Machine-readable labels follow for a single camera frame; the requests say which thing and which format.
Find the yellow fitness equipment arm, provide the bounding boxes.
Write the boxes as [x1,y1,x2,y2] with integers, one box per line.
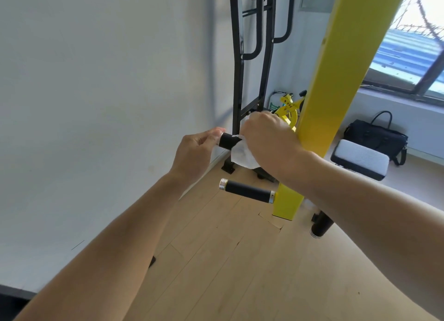
[272,0,412,222]

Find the person's left hand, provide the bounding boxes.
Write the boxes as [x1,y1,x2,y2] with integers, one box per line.
[170,127,226,186]

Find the yellow leg developer bar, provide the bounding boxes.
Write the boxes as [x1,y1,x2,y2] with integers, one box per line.
[272,90,308,132]

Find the black metal rack frame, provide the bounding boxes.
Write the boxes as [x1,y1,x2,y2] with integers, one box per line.
[222,0,297,174]

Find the black bench base frame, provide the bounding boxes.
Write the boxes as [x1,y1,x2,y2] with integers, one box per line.
[253,168,278,183]

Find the curved yellow black grip handle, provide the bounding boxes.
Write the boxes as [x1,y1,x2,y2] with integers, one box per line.
[309,210,334,239]

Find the person's right forearm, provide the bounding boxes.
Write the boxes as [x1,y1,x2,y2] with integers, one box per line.
[277,150,444,321]

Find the black cable machine tower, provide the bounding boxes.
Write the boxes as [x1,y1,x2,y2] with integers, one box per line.
[0,284,37,321]

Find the person's left forearm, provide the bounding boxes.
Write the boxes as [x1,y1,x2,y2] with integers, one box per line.
[15,171,209,321]

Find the white wet wipe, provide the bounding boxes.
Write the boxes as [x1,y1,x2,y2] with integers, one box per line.
[230,113,264,170]

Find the person's right hand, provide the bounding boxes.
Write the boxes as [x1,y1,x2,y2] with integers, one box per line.
[239,110,306,178]

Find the black bag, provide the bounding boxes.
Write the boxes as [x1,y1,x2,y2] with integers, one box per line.
[343,110,409,166]

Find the grey padded seat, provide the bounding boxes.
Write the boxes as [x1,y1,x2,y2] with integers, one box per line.
[330,139,390,182]

